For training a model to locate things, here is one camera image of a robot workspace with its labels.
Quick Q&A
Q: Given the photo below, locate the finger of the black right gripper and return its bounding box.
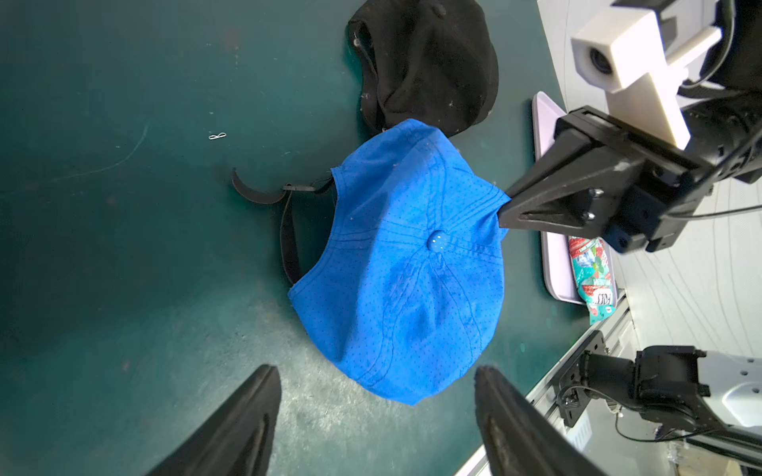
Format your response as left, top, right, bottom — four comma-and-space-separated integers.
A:
498, 129, 613, 235

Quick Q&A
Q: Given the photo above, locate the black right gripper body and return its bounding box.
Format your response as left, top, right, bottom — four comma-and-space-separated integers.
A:
554, 106, 712, 254

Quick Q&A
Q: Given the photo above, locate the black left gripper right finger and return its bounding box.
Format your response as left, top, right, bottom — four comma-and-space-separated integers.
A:
474, 366, 603, 476

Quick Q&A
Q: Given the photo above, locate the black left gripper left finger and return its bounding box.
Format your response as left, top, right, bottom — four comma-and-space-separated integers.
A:
150, 364, 282, 475

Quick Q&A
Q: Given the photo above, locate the black baseball cap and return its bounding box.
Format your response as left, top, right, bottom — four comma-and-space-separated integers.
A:
346, 0, 499, 137

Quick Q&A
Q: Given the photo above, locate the blue baseball cap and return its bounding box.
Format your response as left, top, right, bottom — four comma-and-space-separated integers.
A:
230, 118, 510, 407

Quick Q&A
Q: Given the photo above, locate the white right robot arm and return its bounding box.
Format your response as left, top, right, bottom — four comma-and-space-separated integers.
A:
498, 1, 761, 464

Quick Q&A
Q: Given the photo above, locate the lilac plastic tray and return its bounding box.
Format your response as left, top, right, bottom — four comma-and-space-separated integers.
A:
531, 90, 587, 305

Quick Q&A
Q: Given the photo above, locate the Fox's candy bag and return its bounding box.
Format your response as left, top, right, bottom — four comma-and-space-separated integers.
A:
568, 236, 617, 325

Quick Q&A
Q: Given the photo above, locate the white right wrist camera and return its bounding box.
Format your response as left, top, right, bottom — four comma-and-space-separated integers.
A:
571, 1, 735, 150

